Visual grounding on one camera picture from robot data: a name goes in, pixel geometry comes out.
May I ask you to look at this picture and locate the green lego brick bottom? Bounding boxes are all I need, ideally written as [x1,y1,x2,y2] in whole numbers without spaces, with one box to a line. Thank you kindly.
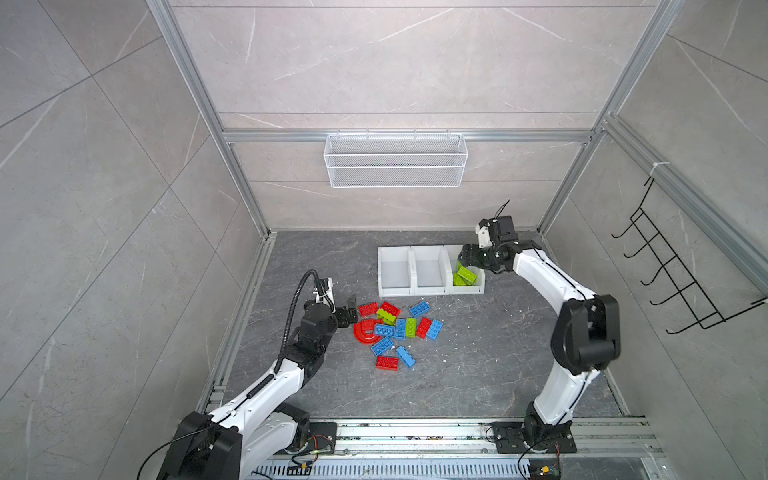
[456,265,477,286]

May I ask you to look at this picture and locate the white three-compartment bin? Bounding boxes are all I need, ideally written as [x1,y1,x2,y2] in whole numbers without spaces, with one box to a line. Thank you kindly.
[377,245,485,298]

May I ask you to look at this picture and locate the blue lego brick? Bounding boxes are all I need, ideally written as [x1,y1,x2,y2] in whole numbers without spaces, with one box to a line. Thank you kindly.
[425,320,443,340]
[393,318,407,340]
[371,337,395,356]
[374,323,396,337]
[396,346,416,369]
[408,301,431,318]

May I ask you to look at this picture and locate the blue lego brick top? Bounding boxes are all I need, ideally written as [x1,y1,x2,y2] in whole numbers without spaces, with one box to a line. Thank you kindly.
[408,301,431,318]

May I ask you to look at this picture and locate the red lego brick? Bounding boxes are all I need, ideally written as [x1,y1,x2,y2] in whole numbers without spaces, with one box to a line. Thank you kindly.
[415,318,432,339]
[375,356,399,371]
[380,302,401,318]
[358,302,379,318]

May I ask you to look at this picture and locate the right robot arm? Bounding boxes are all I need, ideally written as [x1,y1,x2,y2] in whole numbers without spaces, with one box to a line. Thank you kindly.
[458,215,621,449]

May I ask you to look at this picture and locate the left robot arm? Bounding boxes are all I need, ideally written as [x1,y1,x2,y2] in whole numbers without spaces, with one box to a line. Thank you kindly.
[157,296,359,479]

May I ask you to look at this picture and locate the red arch lego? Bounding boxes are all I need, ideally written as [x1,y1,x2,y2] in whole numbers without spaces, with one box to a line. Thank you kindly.
[353,318,381,345]

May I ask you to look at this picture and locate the green lego brick top pile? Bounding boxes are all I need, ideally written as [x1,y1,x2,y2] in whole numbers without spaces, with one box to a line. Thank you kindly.
[376,309,397,326]

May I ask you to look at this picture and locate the red lego brick bottom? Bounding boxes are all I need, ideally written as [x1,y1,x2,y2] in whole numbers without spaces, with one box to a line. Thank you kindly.
[375,356,399,371]

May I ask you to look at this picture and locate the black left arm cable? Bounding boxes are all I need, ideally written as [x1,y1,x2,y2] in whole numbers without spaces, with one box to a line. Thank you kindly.
[272,268,328,376]

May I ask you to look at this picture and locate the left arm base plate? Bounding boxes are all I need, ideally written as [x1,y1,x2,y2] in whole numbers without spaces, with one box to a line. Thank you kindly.
[286,421,338,455]

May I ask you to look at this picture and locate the white wire mesh basket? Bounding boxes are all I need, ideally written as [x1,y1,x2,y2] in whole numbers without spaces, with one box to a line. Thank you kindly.
[323,133,469,188]

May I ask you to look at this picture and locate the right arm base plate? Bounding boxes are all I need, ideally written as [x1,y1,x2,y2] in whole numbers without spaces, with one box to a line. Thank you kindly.
[491,421,577,454]

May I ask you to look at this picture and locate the aluminium front rail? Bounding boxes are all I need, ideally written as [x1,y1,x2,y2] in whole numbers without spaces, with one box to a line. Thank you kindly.
[239,418,667,480]

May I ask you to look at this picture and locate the black wire hook rack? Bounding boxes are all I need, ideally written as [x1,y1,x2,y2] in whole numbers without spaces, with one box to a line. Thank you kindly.
[611,177,767,335]

